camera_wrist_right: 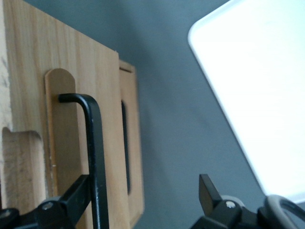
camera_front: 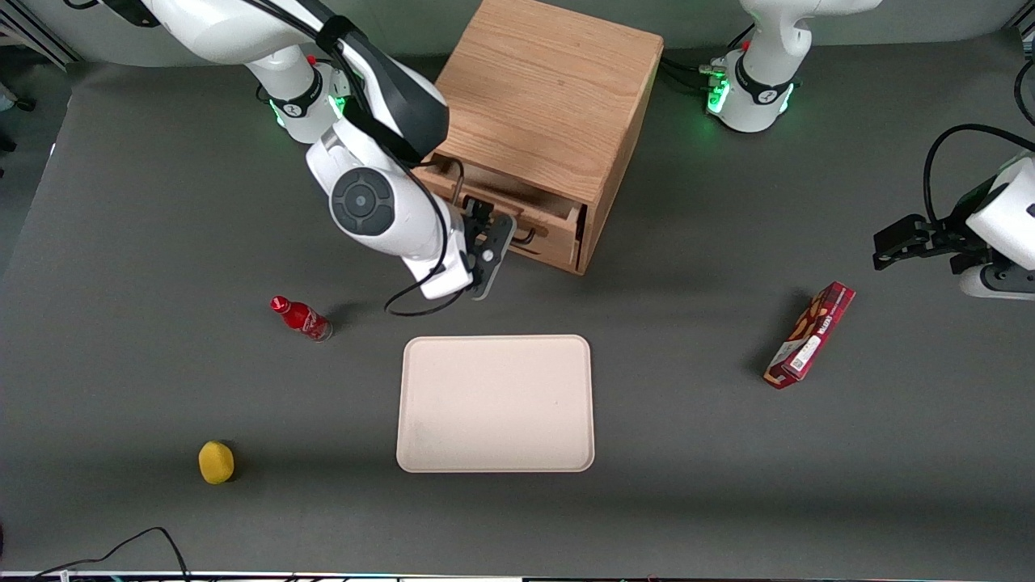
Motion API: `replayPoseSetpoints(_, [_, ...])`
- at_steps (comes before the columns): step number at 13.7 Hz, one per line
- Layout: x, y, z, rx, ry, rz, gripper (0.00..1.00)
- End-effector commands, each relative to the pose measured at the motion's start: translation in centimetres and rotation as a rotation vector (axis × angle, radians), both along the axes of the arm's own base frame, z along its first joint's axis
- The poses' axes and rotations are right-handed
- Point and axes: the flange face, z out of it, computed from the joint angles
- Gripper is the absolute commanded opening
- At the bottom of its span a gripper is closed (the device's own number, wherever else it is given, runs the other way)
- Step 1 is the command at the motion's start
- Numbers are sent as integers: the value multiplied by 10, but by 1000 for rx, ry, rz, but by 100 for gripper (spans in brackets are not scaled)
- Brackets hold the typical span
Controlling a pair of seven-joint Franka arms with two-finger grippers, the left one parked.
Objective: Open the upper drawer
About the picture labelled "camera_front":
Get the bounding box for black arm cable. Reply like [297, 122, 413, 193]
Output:
[923, 124, 1035, 229]
[243, 0, 471, 318]

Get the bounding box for red soda bottle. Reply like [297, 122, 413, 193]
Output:
[270, 296, 334, 343]

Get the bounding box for wooden drawer cabinet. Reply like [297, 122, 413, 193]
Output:
[412, 0, 665, 276]

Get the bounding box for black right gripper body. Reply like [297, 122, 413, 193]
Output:
[459, 217, 491, 277]

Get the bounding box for black left base cables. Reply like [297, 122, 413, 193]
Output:
[658, 24, 757, 95]

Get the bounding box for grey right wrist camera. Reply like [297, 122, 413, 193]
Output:
[472, 213, 518, 302]

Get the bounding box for yellow lemon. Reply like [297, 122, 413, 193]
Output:
[198, 441, 236, 486]

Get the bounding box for red snack box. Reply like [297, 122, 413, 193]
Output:
[763, 281, 856, 390]

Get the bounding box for wooden drawer with black handle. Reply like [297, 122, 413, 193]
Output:
[419, 156, 589, 247]
[508, 228, 582, 273]

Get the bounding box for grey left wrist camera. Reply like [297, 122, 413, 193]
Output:
[959, 262, 1035, 302]

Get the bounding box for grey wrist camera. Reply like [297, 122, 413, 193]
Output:
[472, 213, 518, 302]
[959, 262, 1035, 302]

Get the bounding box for beige rectangular tray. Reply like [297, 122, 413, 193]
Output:
[395, 335, 596, 474]

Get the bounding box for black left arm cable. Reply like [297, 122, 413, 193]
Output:
[923, 124, 1035, 229]

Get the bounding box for black cable loop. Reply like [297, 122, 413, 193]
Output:
[1014, 58, 1035, 127]

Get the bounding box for thin black floor cable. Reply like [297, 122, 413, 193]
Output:
[28, 527, 192, 582]

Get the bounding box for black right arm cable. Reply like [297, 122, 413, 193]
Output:
[243, 0, 471, 318]

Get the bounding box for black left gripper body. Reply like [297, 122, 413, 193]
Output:
[926, 179, 1003, 276]

